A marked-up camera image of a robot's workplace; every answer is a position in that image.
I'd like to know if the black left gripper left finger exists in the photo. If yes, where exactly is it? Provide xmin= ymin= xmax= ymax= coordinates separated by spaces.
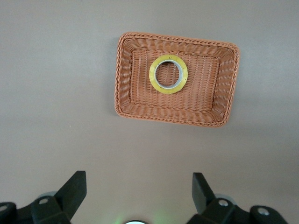
xmin=0 ymin=170 xmax=87 ymax=224

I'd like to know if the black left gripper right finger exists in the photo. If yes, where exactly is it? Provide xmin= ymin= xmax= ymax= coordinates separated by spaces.
xmin=186 ymin=172 xmax=287 ymax=224

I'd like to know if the brown wicker basket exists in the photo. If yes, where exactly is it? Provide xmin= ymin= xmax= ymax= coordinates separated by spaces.
xmin=114 ymin=32 xmax=241 ymax=128

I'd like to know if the yellow clear tape roll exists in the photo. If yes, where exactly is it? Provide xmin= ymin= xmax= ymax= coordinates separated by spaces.
xmin=149 ymin=54 xmax=189 ymax=95

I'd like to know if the brown table cover sheet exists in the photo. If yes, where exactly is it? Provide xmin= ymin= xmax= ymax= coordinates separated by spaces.
xmin=0 ymin=0 xmax=299 ymax=224

